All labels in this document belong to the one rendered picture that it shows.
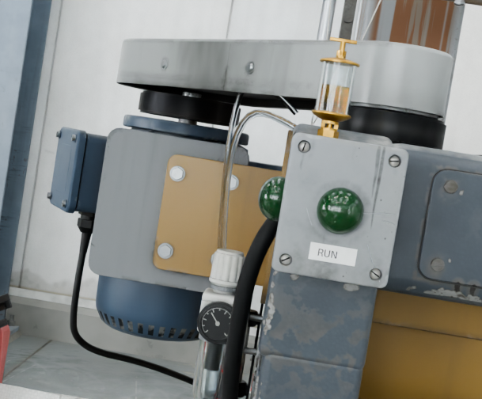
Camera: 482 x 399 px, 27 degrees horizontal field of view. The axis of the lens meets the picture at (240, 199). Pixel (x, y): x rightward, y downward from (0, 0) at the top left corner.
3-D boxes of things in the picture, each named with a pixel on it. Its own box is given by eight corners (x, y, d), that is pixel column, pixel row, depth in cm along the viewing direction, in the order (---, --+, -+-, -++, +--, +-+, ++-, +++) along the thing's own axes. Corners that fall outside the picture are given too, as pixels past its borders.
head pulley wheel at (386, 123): (337, 134, 79) (342, 103, 79) (332, 136, 88) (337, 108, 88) (449, 152, 78) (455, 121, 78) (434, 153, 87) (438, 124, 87)
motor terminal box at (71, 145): (59, 234, 108) (75, 129, 107) (41, 222, 117) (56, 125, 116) (132, 243, 111) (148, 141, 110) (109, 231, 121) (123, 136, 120)
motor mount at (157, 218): (83, 274, 107) (106, 125, 106) (95, 267, 113) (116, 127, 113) (343, 318, 106) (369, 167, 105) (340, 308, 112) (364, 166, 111)
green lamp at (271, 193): (253, 219, 64) (261, 173, 64) (255, 216, 67) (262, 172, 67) (293, 226, 64) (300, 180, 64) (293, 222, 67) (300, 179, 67)
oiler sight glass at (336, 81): (314, 108, 70) (322, 59, 70) (313, 110, 73) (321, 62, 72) (350, 114, 70) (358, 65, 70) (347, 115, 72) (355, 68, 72)
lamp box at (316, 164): (270, 270, 64) (293, 131, 63) (271, 263, 68) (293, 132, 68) (386, 290, 63) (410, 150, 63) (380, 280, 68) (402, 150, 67)
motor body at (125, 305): (78, 331, 111) (112, 111, 110) (104, 309, 126) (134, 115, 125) (212, 354, 111) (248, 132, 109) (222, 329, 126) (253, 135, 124)
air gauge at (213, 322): (193, 340, 88) (199, 300, 88) (195, 336, 90) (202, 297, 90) (234, 347, 88) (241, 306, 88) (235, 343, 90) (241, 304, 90)
